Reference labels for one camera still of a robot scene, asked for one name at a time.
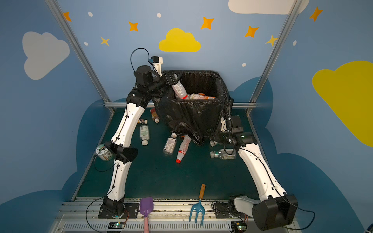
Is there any clear bottle red cap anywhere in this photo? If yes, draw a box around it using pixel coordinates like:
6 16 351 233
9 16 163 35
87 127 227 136
172 73 188 100

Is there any orange juice bottle white cap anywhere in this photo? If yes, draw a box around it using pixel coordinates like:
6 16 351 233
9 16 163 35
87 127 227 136
188 93 216 100

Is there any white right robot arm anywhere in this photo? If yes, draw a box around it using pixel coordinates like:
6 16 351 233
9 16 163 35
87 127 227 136
215 116 298 231

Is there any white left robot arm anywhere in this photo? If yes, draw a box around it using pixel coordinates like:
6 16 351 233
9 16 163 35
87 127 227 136
98 66 179 218

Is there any black bin bag bin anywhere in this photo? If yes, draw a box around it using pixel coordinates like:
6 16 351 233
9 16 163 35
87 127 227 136
152 70 233 145

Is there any clear bottle green white label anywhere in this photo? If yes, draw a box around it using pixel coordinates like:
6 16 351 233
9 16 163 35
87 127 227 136
209 141 218 147

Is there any clear bottle green band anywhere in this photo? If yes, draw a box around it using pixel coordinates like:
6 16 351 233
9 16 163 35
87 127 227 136
210 149 237 160

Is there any brown tea bottle back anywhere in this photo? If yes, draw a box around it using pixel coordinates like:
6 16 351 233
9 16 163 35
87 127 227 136
150 108 160 123

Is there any white red label bottle upright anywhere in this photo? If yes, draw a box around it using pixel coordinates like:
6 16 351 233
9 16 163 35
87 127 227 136
176 135 191 164

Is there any brown label bottle lying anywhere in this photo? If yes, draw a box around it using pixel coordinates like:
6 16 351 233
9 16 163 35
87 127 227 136
138 119 148 124

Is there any small clear white label bottle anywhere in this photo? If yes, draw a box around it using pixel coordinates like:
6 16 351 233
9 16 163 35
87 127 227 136
140 125 150 146

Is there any clear flat white label bottle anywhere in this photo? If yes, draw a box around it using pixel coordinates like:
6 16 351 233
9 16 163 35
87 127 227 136
163 133 177 155

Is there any green white lidded can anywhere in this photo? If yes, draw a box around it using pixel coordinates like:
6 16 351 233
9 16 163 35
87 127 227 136
95 144 114 161

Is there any aluminium back frame rail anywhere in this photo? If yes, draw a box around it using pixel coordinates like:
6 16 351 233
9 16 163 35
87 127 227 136
104 101 155 109

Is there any blue garden fork wooden handle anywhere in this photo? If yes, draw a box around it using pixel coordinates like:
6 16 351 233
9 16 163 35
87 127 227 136
189 184 206 226

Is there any purple shovel pink handle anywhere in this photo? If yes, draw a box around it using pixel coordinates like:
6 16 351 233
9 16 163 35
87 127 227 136
139 197 154 233

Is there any left aluminium frame post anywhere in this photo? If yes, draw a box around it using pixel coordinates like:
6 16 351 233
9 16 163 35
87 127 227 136
45 0 110 102

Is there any aluminium frame post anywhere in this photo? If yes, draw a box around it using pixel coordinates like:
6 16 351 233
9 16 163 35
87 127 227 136
45 0 110 102
250 0 303 105

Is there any right aluminium frame post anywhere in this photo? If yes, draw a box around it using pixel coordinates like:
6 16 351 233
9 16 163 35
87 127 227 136
250 0 303 105

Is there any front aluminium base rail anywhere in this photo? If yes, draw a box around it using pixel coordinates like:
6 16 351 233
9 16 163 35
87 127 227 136
49 199 301 233

